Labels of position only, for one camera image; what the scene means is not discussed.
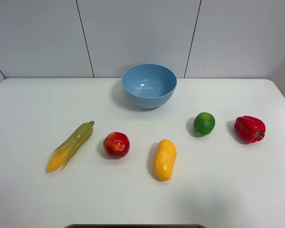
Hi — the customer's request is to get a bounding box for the red bell pepper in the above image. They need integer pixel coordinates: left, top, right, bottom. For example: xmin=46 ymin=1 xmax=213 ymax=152
xmin=234 ymin=116 xmax=266 ymax=144

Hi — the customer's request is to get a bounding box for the blue plastic bowl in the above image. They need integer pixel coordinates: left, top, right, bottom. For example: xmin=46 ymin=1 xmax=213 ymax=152
xmin=121 ymin=64 xmax=177 ymax=109

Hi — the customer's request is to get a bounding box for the green lime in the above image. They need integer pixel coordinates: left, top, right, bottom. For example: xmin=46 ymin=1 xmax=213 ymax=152
xmin=193 ymin=112 xmax=216 ymax=136

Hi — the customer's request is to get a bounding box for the corn cob with husk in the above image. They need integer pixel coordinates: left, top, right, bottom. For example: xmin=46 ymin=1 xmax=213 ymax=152
xmin=46 ymin=121 xmax=95 ymax=173

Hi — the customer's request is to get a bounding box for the yellow mango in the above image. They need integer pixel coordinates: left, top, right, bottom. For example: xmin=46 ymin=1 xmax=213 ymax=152
xmin=153 ymin=139 xmax=177 ymax=181

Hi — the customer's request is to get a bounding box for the red apple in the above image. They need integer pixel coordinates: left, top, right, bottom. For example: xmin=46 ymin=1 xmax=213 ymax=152
xmin=103 ymin=132 xmax=130 ymax=159

